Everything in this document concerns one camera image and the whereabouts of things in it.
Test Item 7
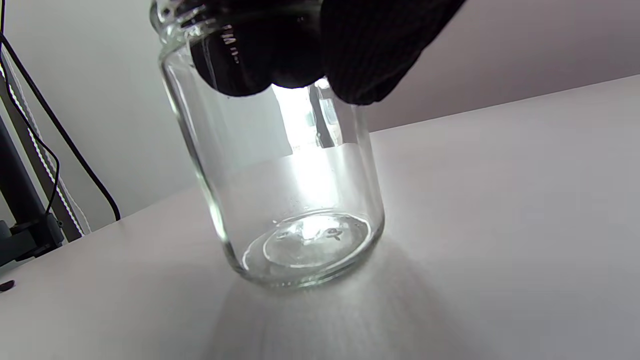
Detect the thin black cable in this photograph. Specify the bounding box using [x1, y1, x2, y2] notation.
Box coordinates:
[0, 0, 61, 217]

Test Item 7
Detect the clear glass jar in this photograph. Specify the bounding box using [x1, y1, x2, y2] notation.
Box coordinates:
[149, 0, 386, 290]

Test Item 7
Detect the dark metal clamp stand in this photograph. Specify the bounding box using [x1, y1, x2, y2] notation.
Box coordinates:
[0, 75, 83, 268]

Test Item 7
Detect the person's left hand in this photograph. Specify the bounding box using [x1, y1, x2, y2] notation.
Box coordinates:
[189, 0, 467, 106]

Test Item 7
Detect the white braided cord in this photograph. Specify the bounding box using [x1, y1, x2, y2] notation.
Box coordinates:
[0, 47, 92, 236]

